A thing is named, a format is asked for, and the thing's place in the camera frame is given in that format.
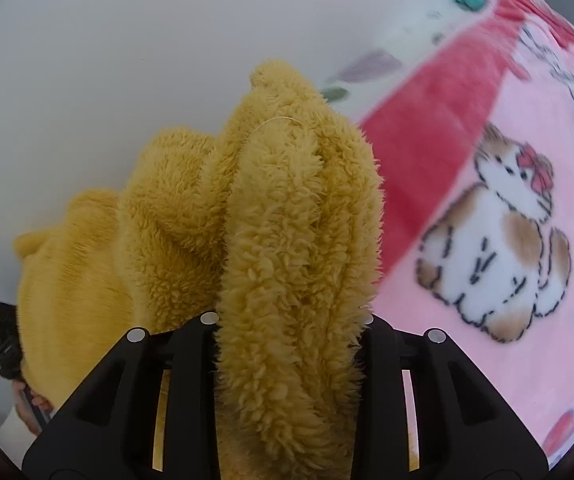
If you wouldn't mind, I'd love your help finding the person's left hand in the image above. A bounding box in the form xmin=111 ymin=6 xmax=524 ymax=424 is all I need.
xmin=12 ymin=380 xmax=54 ymax=436

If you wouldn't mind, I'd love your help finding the white sleeved left forearm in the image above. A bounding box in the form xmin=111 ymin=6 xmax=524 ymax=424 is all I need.
xmin=0 ymin=408 xmax=36 ymax=468

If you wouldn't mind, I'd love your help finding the white floral bedsheet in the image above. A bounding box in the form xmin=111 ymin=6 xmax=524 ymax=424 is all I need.
xmin=321 ymin=0 xmax=488 ymax=122

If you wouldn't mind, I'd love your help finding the yellow fleece garment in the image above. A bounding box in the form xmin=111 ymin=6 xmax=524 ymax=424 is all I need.
xmin=14 ymin=61 xmax=383 ymax=479

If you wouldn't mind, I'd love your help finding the pink cartoon print blanket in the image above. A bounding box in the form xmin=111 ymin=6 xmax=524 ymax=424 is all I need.
xmin=361 ymin=0 xmax=574 ymax=462

